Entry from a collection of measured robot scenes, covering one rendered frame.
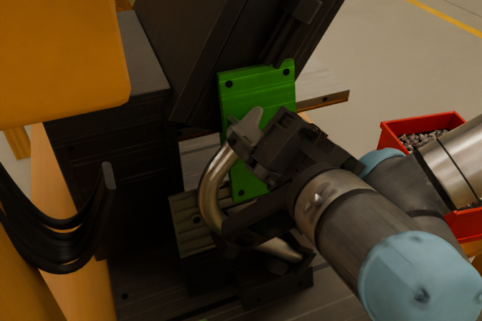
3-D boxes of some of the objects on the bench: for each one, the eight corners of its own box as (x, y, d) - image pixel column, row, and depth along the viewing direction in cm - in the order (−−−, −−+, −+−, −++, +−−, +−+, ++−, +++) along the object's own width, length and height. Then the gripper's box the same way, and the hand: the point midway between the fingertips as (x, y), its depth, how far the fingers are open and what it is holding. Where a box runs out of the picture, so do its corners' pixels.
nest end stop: (285, 255, 75) (300, 233, 74) (300, 277, 70) (317, 254, 69) (280, 253, 75) (295, 231, 74) (295, 275, 70) (312, 252, 69)
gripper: (388, 183, 43) (293, 115, 61) (322, 132, 37) (239, 74, 56) (336, 247, 44) (258, 161, 62) (265, 206, 38) (202, 126, 56)
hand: (241, 140), depth 58 cm, fingers closed on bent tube, 3 cm apart
